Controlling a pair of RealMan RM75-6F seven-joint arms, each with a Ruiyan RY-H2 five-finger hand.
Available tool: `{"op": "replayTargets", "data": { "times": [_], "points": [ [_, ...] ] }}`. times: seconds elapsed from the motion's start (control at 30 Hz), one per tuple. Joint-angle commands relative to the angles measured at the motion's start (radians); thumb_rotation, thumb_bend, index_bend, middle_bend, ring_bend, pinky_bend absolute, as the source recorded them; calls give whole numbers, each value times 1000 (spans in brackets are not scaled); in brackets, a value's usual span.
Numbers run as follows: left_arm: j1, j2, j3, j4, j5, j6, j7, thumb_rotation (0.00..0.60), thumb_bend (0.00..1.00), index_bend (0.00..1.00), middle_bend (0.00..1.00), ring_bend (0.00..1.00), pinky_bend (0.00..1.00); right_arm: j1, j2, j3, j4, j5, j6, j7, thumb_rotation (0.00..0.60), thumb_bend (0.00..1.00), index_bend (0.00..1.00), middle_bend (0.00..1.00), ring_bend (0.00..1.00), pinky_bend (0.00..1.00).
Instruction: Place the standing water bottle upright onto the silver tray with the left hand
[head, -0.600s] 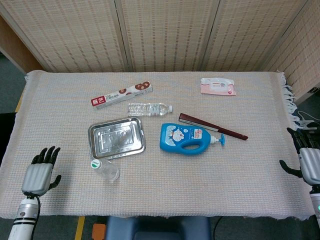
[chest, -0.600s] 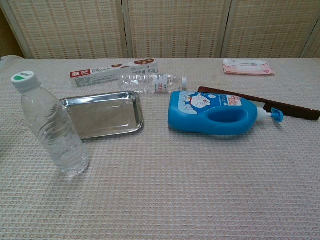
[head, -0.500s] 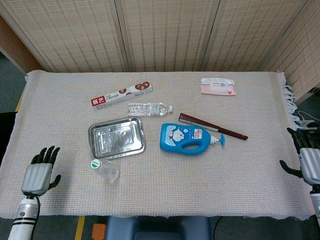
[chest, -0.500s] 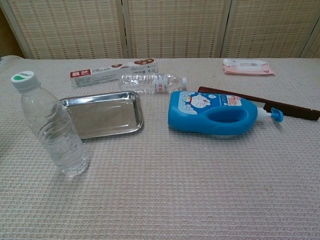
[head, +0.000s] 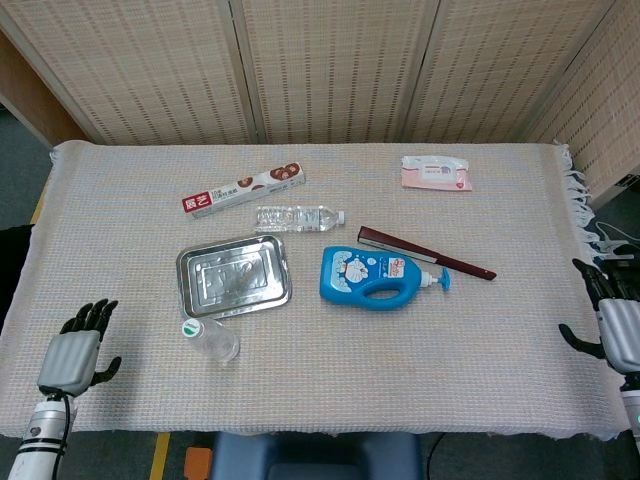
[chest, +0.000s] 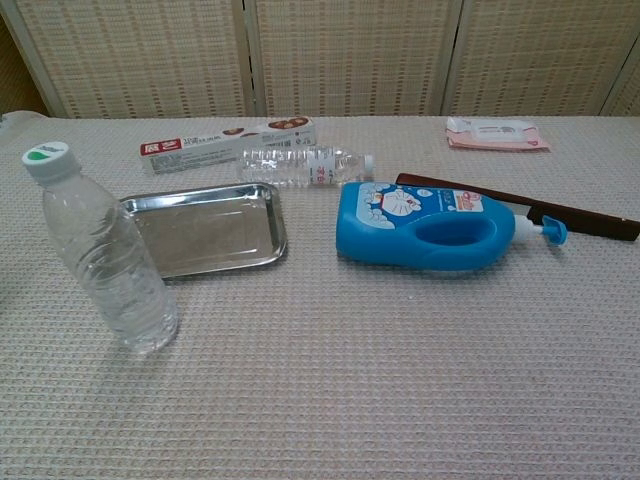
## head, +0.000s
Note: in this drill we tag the pink wet wipes pack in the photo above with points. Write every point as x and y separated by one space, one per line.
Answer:
435 172

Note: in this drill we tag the blue detergent pump bottle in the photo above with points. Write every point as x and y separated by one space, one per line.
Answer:
350 277

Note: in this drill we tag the orange floor object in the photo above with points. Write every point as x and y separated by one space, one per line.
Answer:
198 462

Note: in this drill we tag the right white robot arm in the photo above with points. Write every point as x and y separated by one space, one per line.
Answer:
632 405

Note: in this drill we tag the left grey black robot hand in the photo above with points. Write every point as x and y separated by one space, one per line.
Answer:
67 362

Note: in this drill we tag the green-capped transparent plastic bottle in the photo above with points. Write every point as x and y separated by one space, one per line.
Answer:
215 342

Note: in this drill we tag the dark red folded fan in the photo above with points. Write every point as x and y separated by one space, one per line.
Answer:
430 255

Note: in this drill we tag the beige woven tablecloth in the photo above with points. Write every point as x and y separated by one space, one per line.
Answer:
320 365

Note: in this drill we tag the bamboo folding screen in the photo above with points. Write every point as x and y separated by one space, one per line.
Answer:
330 70

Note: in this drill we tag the red white cling film box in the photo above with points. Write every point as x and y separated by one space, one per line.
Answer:
240 192

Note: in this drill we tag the clear water bottle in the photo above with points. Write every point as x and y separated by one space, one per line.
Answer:
295 220

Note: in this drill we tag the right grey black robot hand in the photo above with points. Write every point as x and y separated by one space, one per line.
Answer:
620 335

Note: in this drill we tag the rectangular stainless steel tray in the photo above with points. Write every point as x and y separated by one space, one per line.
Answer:
235 277

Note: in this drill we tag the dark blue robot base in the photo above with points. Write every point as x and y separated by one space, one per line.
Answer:
315 457

